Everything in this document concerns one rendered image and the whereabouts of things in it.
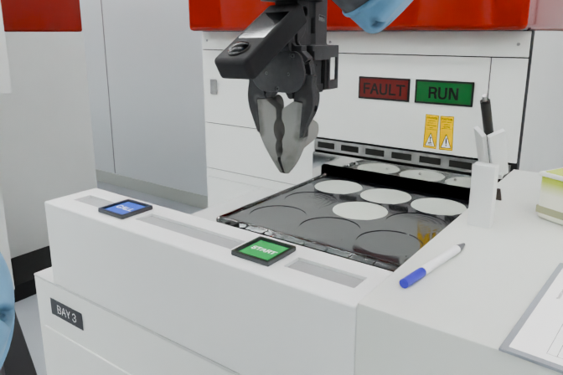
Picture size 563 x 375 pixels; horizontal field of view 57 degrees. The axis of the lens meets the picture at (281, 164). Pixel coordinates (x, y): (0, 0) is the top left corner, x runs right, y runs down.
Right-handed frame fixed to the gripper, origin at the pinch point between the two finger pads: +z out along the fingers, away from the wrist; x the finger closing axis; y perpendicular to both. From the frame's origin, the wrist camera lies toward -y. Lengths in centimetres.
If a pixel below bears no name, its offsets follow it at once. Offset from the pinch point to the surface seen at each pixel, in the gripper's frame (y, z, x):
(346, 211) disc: 31.4, 16.5, 6.8
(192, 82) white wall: 212, 18, 215
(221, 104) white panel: 57, 4, 58
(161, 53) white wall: 213, 0, 244
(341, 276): -2.8, 10.8, -9.8
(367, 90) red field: 55, -3, 14
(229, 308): -7.9, 16.1, 2.1
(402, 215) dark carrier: 35.1, 16.6, -2.5
